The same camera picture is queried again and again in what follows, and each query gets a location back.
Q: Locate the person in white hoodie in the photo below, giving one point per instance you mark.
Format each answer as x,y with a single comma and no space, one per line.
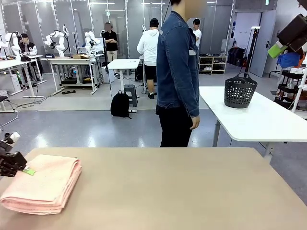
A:
149,48

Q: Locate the black backpack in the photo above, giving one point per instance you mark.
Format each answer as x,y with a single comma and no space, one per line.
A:
120,105

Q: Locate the person in white t-shirt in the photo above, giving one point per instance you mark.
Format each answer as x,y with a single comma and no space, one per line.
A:
197,33

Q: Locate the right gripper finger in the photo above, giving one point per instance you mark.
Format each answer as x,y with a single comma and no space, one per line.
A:
297,48
293,31

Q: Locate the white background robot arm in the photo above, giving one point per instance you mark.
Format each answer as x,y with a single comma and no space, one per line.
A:
57,40
13,44
144,27
90,42

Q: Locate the person's right hand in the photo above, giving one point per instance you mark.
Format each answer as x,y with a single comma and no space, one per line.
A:
195,122

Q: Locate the pink terry towel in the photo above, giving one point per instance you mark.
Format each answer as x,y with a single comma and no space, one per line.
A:
40,187

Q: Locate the black tripod with white head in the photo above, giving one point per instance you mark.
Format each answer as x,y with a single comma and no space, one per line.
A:
251,52

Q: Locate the black utility cart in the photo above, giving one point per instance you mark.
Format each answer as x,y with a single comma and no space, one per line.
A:
289,88

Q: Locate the figure with blue garment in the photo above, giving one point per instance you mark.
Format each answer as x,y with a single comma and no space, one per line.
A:
289,60

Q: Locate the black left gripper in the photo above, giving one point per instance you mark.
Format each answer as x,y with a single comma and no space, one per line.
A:
6,147

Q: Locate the person in denim jacket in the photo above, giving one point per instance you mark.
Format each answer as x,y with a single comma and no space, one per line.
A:
177,72

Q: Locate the black luggage bag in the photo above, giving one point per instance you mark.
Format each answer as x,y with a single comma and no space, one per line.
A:
235,56

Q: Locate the small white standing desk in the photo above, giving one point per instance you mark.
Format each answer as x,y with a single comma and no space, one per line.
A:
123,64

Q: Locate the wooden shoe shelf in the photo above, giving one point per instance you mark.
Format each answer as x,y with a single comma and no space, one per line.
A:
213,64

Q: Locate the person in black polo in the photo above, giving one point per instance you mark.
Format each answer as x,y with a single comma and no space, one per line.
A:
110,42

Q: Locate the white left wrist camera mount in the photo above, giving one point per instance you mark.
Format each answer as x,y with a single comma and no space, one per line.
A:
12,137

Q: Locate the black perforated laundry basket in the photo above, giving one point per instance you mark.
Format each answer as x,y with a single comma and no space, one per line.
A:
239,92

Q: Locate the black sign with white letters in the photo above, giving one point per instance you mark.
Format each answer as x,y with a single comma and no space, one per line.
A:
50,56

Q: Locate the white metal rack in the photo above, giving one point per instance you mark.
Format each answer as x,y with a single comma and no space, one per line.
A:
301,88

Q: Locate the seated person in varsity jacket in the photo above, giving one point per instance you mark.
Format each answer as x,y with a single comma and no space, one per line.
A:
28,48

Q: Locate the large white table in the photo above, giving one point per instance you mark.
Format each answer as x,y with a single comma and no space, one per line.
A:
259,119

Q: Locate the white-framed desk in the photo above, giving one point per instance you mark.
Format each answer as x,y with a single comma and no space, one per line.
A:
69,60
16,63

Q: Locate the flat cardboard box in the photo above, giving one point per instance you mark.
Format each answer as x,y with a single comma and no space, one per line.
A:
81,56

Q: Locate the grey plastic stool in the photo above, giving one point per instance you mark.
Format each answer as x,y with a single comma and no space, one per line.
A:
131,94

